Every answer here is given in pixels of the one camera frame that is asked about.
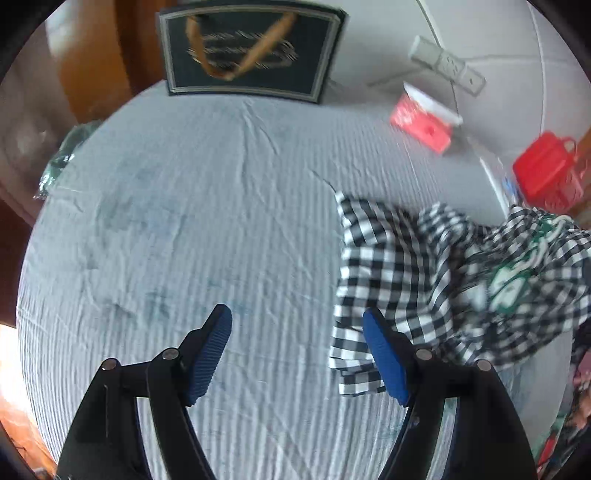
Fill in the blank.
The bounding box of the clear plastic document bag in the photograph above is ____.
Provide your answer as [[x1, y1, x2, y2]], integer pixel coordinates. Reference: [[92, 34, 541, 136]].
[[466, 136, 524, 217]]

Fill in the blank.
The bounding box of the black white checkered garment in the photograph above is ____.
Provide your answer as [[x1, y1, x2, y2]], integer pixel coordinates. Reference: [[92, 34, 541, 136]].
[[329, 193, 590, 396]]

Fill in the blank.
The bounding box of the dark green gift bag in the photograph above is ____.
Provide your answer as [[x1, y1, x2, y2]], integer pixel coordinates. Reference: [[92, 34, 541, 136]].
[[156, 1, 348, 104]]

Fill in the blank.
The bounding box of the red plastic mini suitcase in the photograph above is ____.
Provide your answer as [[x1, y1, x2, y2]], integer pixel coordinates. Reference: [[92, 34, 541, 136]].
[[512, 131, 586, 214]]

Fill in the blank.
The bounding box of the green cloth bundle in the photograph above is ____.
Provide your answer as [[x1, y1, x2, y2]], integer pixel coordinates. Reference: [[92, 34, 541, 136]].
[[33, 120, 102, 200]]

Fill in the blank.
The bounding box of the red tissue pack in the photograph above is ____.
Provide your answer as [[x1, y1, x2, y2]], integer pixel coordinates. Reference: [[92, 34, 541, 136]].
[[390, 82, 464, 154]]

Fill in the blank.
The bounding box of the white wall socket panel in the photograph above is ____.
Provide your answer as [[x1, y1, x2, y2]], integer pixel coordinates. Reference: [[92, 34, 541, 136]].
[[409, 36, 486, 96]]

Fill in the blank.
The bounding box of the light blue striped bedsheet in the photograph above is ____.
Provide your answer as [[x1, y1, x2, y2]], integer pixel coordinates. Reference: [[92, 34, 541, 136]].
[[15, 80, 574, 480]]

